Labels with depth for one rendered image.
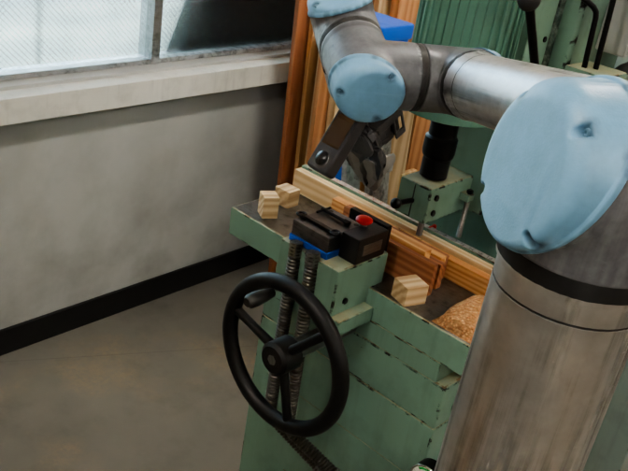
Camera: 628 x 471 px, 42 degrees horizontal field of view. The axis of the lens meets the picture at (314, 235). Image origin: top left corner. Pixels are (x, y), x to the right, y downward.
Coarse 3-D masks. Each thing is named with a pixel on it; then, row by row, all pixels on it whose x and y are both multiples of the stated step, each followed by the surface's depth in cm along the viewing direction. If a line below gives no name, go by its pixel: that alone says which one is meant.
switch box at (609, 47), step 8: (616, 0) 148; (624, 0) 147; (616, 8) 148; (624, 8) 147; (616, 16) 148; (624, 16) 147; (616, 24) 149; (624, 24) 148; (600, 32) 151; (608, 32) 150; (616, 32) 149; (624, 32) 148; (608, 40) 150; (616, 40) 149; (624, 40) 148; (608, 48) 151; (616, 48) 150; (624, 48) 149; (624, 56) 149
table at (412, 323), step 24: (240, 216) 165; (288, 216) 167; (264, 240) 162; (384, 288) 146; (456, 288) 150; (360, 312) 144; (384, 312) 145; (408, 312) 141; (432, 312) 141; (408, 336) 142; (432, 336) 138; (456, 336) 136; (456, 360) 136
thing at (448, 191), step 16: (416, 176) 151; (448, 176) 153; (464, 176) 154; (400, 192) 151; (416, 192) 148; (432, 192) 146; (448, 192) 150; (400, 208) 152; (416, 208) 149; (432, 208) 149; (448, 208) 153
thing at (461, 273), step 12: (336, 204) 168; (348, 204) 167; (444, 252) 154; (456, 264) 151; (468, 264) 151; (444, 276) 153; (456, 276) 151; (468, 276) 150; (480, 276) 148; (468, 288) 150; (480, 288) 148
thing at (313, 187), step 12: (300, 168) 177; (300, 180) 176; (312, 180) 174; (324, 180) 173; (300, 192) 177; (312, 192) 175; (324, 192) 172; (336, 192) 170; (348, 192) 170; (324, 204) 173; (360, 204) 166; (372, 204) 166; (384, 216) 162; (396, 216) 163; (408, 228) 159; (432, 240) 156; (444, 240) 156; (456, 252) 153; (468, 252) 153; (480, 264) 150
